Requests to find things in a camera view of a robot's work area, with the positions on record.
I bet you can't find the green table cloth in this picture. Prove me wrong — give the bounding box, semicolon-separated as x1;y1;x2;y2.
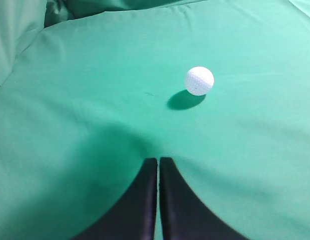
0;0;310;240

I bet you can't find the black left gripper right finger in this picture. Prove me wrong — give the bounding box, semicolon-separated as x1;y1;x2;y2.
159;157;247;240

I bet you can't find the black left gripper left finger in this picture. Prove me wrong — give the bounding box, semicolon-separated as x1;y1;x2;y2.
72;158;157;240

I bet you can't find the white golf ball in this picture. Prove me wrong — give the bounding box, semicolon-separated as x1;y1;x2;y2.
185;66;215;96

